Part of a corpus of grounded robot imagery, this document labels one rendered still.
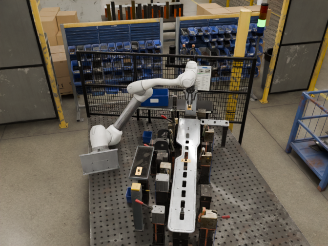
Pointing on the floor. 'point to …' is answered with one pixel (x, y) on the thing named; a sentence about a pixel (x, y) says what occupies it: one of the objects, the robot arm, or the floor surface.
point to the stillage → (311, 141)
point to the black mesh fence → (160, 85)
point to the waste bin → (266, 66)
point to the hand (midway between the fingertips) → (189, 103)
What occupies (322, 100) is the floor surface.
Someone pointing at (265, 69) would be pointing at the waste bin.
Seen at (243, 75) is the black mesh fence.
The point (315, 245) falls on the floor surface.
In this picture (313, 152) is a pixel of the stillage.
